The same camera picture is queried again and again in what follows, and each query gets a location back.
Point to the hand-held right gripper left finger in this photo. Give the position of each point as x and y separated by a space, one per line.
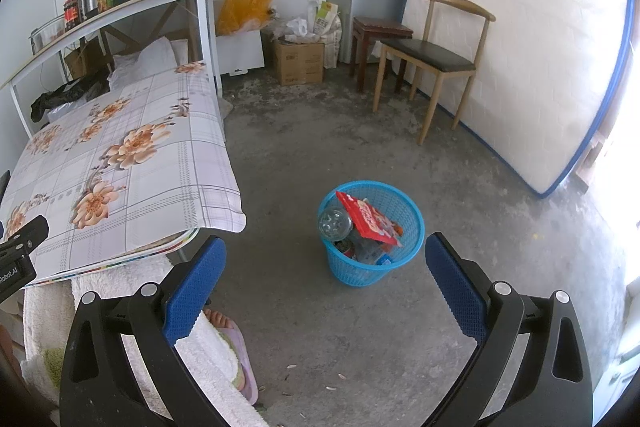
200 287

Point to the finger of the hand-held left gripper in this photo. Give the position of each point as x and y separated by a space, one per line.
4 187
30 232

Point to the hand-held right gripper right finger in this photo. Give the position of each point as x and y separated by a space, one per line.
452 287

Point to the blue plastic wastebasket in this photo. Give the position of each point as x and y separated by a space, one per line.
360 272

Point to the pink slipper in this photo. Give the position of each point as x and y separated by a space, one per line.
240 357

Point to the white fleece robe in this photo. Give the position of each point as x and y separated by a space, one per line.
115 274

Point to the yellow green fleece cloth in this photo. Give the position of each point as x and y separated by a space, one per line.
52 362

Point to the floral tablecloth table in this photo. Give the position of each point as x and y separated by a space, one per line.
150 187

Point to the black cloth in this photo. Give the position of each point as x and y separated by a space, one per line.
70 94

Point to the open metal can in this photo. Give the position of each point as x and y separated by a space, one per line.
345 248

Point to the clear bottle blue label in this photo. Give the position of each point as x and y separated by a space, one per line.
335 222

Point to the small brown cardboard box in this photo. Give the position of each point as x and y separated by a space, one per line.
82 59

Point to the clear glass container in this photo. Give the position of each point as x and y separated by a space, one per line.
47 36

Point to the red sauce jar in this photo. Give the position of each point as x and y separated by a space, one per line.
72 12

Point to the white pillow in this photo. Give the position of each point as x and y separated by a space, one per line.
142 59

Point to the wooden chair black seat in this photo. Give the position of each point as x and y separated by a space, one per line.
430 57

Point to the white cardboard box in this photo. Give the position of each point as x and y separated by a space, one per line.
240 54

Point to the white desk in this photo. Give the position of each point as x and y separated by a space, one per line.
201 32

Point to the white mattress blue edge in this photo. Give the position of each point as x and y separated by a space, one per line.
525 32

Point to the dark wooden stool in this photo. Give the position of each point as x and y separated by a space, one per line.
380 27

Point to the white plastic bag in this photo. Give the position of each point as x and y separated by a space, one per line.
300 29

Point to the yellow plastic bag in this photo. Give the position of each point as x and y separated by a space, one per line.
240 9

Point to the white printed sack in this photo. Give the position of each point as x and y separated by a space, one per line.
327 27

